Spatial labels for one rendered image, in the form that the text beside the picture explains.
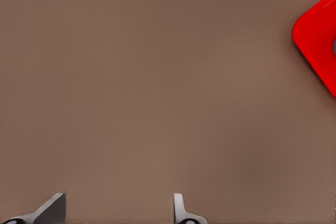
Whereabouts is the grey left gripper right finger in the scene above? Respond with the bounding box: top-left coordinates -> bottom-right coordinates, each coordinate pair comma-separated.
173,193 -> 208,224

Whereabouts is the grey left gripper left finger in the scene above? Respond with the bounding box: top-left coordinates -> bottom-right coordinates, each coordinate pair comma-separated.
0,193 -> 67,224

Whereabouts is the red tray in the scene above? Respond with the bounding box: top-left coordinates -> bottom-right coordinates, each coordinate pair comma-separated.
291,0 -> 336,97

